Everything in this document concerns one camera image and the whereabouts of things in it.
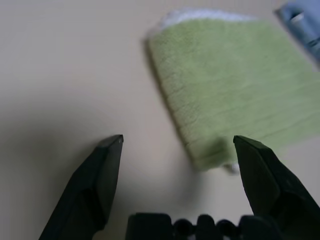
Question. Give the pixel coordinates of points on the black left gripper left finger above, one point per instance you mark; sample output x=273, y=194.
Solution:
x=95, y=180

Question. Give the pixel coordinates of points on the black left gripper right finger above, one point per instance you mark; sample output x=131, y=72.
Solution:
x=270, y=180

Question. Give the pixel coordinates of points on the green terry towel white trim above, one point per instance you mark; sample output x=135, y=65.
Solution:
x=225, y=87

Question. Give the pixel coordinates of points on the folded light blue towel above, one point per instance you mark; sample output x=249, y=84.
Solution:
x=302, y=30

